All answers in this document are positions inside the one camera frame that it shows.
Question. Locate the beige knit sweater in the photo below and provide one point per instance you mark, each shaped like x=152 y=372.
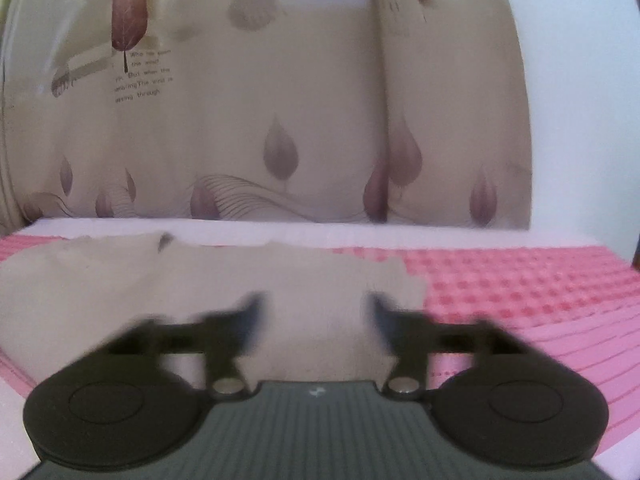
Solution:
x=150 y=280

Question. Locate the pink and white blanket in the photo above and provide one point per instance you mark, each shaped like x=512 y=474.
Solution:
x=525 y=300

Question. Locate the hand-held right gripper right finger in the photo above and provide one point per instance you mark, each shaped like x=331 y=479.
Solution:
x=383 y=314

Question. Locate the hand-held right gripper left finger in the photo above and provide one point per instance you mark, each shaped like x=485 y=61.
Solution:
x=251 y=312

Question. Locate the beige leaf print curtain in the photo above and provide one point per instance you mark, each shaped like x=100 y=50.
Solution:
x=240 y=125

